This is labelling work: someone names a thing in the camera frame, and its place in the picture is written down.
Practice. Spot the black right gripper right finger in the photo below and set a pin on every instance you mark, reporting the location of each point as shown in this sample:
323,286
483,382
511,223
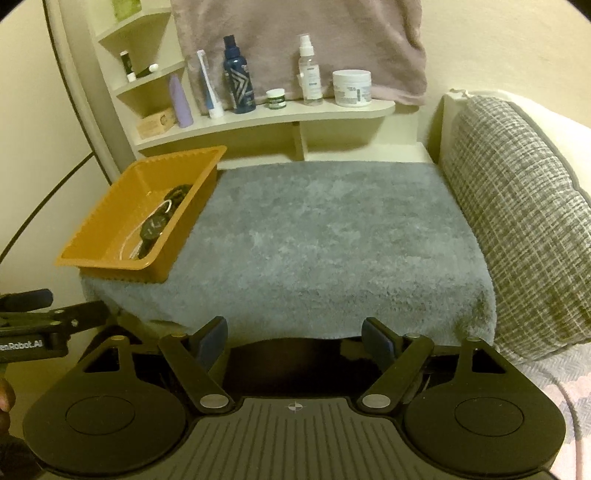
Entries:
401,359

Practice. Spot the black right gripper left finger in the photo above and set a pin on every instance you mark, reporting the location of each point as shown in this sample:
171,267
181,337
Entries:
191,357

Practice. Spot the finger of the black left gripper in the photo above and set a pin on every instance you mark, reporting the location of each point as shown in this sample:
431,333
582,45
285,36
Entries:
82,316
26,301

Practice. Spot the orange plastic tray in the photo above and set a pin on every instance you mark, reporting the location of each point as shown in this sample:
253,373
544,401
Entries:
108,241

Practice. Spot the black wrist watch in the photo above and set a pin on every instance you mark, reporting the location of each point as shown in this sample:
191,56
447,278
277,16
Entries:
150,231

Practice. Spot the person's left hand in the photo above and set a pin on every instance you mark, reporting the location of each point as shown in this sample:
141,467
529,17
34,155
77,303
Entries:
7,402

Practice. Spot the grey fluffy mat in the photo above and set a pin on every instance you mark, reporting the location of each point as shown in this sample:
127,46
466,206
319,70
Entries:
311,249

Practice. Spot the small cardboard box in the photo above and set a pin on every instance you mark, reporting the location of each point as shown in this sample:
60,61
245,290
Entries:
157,123

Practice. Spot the grey checked pillow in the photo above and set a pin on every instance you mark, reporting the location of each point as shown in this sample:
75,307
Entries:
531,216

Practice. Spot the lilac tube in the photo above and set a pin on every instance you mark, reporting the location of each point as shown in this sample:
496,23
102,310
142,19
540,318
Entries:
179,102

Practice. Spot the blue white tube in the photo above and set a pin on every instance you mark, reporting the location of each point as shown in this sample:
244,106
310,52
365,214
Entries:
212,101

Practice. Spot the black white tube lying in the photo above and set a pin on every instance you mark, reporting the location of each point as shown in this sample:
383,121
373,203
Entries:
150,69

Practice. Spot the small green white jar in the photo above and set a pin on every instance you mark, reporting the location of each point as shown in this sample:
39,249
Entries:
276,99

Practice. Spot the large white jar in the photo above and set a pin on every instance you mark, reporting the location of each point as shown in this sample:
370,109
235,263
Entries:
352,87

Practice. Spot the white corner shelf unit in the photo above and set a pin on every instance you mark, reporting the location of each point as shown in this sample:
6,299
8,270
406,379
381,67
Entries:
382,131

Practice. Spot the dark blue spray bottle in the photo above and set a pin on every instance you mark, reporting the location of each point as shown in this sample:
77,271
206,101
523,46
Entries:
237,74

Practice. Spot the clear spray bottle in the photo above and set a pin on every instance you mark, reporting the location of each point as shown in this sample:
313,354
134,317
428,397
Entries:
309,74

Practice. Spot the green box on top shelf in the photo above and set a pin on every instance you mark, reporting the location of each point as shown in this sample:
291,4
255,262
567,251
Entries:
124,9

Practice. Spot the mauve towel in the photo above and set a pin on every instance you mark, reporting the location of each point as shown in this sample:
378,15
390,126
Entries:
382,37

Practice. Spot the white oval mirror frame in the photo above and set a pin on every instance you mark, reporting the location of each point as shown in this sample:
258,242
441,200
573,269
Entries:
75,91

